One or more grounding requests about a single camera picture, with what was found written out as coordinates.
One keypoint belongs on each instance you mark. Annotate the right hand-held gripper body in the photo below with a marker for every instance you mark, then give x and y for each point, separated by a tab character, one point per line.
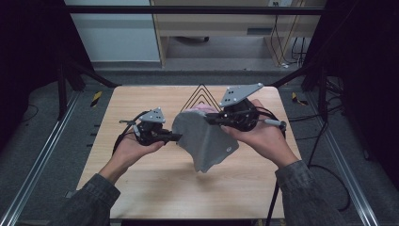
238	94

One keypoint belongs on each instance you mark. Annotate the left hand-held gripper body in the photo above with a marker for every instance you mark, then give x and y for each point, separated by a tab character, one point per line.
152	116

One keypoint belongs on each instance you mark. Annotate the grey knit hat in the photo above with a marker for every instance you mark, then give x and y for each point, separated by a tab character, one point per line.
204	141

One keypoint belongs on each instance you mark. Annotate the person's left hand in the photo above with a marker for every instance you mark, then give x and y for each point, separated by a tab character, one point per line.
130	149

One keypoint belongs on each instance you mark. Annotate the person's right hand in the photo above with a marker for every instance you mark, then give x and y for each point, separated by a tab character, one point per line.
269	138

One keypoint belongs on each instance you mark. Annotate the yellow black striped tape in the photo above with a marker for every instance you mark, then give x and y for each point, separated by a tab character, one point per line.
96	99

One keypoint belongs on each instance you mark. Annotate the white cabinet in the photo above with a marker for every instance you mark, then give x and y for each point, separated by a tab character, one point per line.
116	37

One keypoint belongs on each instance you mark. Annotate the black frame strut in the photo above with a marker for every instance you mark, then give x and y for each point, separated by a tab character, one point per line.
295	75
91	75

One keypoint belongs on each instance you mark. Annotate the black horizontal frame bar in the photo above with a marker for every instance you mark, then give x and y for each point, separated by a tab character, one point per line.
188	10

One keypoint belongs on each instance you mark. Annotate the grey table bracket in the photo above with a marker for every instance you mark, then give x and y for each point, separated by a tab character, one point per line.
69	194

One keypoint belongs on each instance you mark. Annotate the aluminium floor rail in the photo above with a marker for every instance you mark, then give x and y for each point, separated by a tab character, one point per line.
40	157
342	157

